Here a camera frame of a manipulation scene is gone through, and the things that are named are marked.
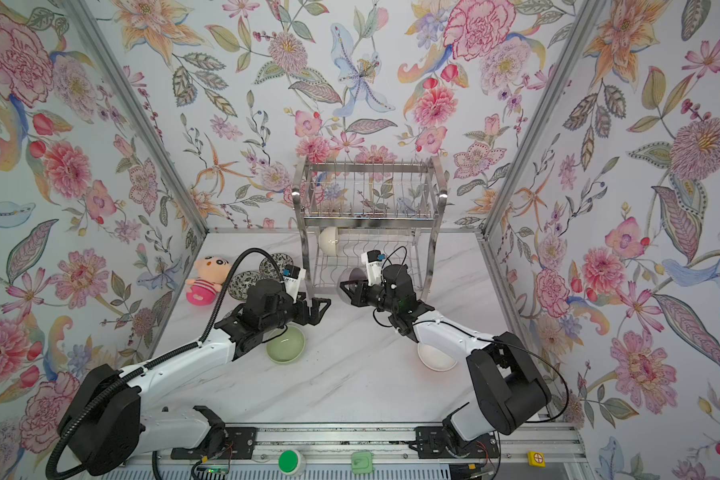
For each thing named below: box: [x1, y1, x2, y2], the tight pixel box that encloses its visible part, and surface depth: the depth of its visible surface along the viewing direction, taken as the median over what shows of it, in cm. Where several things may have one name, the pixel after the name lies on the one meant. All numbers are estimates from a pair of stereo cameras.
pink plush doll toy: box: [185, 256, 231, 307], surface depth 102 cm
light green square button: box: [351, 451, 373, 475], surface depth 72 cm
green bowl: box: [266, 324, 306, 365], surface depth 88 cm
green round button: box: [278, 449, 306, 475], surface depth 65 cm
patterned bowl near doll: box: [228, 271, 261, 301], surface depth 103 cm
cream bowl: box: [318, 226, 339, 257], surface depth 106 cm
